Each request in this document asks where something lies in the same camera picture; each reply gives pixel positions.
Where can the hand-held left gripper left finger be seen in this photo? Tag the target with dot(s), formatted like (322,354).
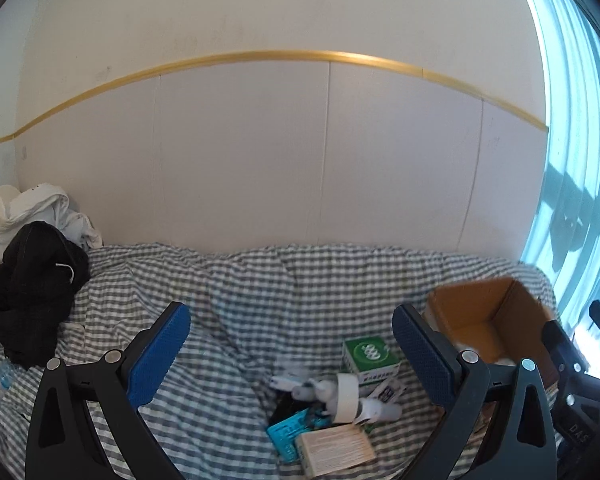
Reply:
(160,355)

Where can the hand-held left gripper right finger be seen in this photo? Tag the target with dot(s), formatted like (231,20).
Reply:
(425,355)

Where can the green white box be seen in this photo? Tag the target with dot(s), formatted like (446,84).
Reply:
(370,352)

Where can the brown cardboard box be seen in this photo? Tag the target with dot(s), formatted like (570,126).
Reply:
(480,305)

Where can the beige printed box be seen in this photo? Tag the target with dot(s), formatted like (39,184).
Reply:
(335,447)

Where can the white tape roll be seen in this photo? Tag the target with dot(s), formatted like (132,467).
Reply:
(345,395)

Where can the white tube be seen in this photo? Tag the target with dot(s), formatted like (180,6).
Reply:
(305,385)

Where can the grey white checked blanket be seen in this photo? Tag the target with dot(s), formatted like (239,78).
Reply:
(280,300)

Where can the teal packet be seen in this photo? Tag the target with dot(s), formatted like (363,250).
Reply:
(287,432)

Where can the black clothing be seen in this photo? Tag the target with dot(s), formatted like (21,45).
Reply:
(30,280)

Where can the light blue curtain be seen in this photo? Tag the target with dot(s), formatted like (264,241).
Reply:
(580,160)

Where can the white clothing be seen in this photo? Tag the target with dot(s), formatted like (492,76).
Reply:
(25,205)

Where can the gold wall trim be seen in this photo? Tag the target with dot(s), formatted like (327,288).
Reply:
(280,54)

